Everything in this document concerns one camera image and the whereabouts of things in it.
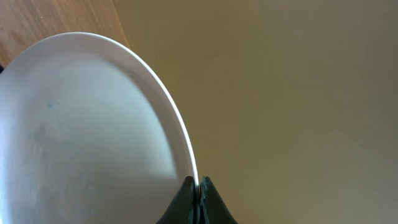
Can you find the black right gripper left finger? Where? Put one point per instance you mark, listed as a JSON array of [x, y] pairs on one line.
[[182, 208]]

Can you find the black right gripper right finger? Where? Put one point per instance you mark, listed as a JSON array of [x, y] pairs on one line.
[[212, 207]]

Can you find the white plate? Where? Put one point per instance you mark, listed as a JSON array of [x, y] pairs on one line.
[[89, 134]]

